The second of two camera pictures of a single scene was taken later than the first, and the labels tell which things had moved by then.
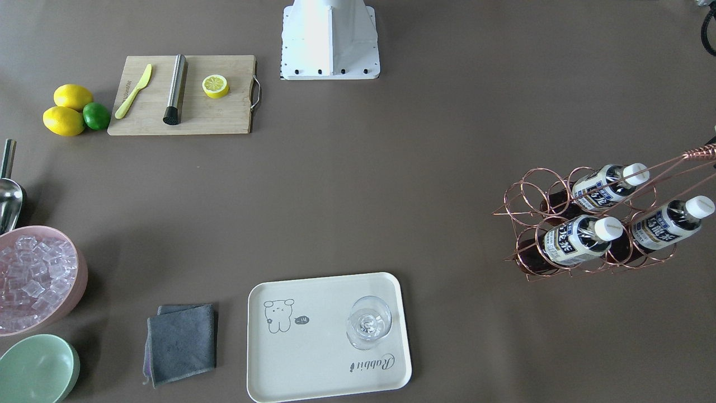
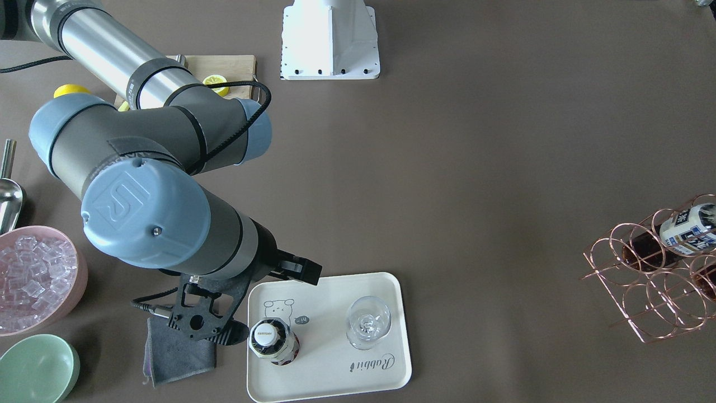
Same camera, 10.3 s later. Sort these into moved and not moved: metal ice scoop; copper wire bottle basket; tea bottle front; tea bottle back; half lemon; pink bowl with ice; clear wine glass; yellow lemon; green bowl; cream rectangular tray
Moved: tea bottle back; copper wire bottle basket; tea bottle front
Not moved: metal ice scoop; clear wine glass; cream rectangular tray; yellow lemon; green bowl; half lemon; pink bowl with ice
